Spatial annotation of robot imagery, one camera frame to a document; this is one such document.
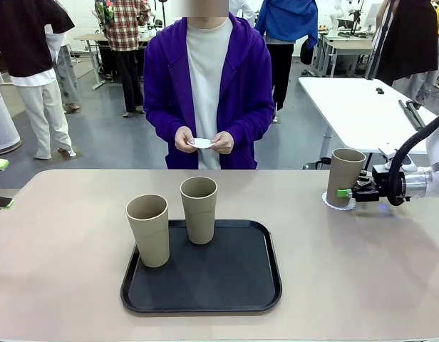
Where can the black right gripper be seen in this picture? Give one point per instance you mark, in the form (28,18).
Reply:
(380,178)

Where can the tall tan cup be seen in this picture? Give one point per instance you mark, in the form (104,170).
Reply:
(148,235)
(199,213)
(344,174)

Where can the white paper doily coaster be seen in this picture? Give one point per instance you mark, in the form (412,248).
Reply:
(325,200)
(200,143)

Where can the person right forearm purple sleeve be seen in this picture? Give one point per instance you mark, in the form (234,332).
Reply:
(159,121)

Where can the person left forearm purple sleeve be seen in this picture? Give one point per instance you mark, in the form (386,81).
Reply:
(253,123)

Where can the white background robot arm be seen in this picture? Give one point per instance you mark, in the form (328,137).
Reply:
(335,18)

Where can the person left hand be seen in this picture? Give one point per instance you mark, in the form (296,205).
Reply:
(223,142)

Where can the person right hand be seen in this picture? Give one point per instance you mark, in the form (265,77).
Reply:
(184,139)

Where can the white cylindrical air purifier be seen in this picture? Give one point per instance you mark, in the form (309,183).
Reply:
(2,121)

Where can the white side table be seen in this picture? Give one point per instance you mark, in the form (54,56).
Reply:
(358,107)

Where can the black folded tripod bars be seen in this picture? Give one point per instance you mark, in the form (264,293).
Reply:
(412,114)

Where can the small black object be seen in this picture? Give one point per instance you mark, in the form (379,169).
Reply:
(380,90)

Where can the person in grey trousers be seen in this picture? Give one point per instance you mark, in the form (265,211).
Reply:
(68,71)

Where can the person dark shirt white trousers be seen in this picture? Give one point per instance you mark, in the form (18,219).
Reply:
(23,35)

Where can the black hanging bag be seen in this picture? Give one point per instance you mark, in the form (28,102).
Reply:
(306,53)

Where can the grey background desk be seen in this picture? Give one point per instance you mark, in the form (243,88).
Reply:
(347,44)

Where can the person in dark coat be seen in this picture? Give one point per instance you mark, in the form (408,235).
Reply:
(408,42)

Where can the black plastic serving tray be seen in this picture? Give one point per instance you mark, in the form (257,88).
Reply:
(223,278)

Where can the black background tripod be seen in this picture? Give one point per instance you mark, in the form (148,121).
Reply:
(355,18)

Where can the person in blue shirt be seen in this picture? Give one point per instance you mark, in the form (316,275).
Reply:
(287,18)

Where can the person in purple jacket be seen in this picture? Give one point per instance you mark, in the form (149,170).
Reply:
(166,89)

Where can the person in plaid shirt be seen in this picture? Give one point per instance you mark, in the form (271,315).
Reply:
(125,25)

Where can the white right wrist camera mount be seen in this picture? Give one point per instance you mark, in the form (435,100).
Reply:
(387,154)

